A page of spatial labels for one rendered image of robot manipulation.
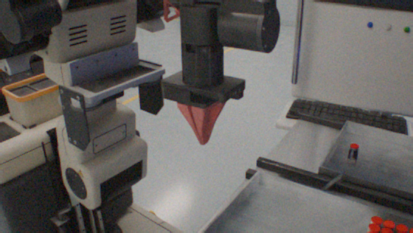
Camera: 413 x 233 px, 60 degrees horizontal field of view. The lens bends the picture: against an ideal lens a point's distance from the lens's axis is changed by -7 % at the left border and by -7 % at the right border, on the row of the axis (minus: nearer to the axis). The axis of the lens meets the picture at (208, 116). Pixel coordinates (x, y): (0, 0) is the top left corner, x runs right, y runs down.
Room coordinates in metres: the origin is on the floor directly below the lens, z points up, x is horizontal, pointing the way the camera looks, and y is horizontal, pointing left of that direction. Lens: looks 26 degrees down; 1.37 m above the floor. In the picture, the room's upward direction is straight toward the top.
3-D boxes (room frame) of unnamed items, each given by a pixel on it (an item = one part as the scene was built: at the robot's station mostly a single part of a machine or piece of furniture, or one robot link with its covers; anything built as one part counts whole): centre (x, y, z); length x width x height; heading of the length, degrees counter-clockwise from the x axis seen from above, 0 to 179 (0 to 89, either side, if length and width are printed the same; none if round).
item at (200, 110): (0.50, 0.02, 1.13); 0.07 x 0.07 x 0.09; 57
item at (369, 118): (1.12, -0.47, 0.82); 0.40 x 0.14 x 0.02; 67
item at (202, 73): (0.49, 0.01, 1.20); 0.10 x 0.07 x 0.07; 57
